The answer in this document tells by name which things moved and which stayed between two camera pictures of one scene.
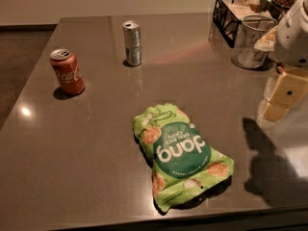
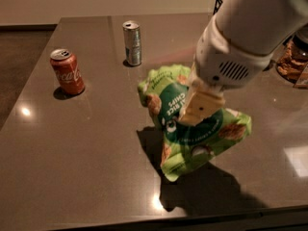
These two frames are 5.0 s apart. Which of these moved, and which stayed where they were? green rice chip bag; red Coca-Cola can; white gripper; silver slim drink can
Moved: white gripper; green rice chip bag
Stayed: red Coca-Cola can; silver slim drink can
